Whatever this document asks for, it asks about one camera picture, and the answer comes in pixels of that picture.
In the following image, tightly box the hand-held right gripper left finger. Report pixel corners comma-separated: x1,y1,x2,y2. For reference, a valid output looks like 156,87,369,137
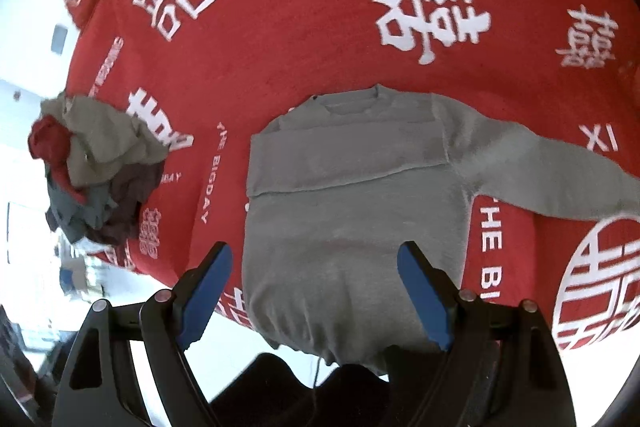
52,242,234,427

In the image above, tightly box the dark maroon crumpled cloth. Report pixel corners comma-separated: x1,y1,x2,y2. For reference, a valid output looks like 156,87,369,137
87,158,166,249

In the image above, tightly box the grey sweater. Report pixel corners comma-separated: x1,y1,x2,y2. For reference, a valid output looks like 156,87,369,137
241,84,640,375

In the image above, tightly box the red printed blanket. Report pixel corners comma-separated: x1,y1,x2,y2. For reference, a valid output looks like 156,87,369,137
65,0,640,353

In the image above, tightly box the red folded garment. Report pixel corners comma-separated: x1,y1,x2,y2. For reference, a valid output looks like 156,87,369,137
619,59,640,92

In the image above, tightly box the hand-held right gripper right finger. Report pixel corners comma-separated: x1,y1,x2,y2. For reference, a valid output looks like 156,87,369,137
397,241,578,427

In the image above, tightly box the grey crumpled cloth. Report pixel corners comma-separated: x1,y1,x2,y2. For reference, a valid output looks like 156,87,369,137
40,91,169,186

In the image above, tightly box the red crumpled cloth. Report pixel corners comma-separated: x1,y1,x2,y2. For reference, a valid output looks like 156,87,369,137
27,114,87,202

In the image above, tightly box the teal crumpled cloth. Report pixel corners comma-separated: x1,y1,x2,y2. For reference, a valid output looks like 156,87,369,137
46,179,120,244

